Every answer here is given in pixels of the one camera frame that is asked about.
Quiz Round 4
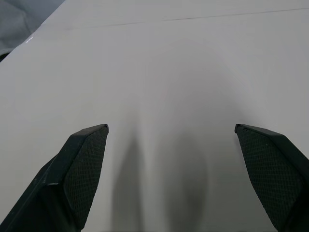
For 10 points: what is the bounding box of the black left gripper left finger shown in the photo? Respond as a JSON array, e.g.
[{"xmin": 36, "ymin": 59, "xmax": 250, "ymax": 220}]
[{"xmin": 0, "ymin": 124, "xmax": 109, "ymax": 232}]

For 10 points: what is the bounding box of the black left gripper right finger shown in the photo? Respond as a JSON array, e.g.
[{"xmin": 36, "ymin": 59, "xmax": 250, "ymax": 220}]
[{"xmin": 234, "ymin": 123, "xmax": 309, "ymax": 232}]

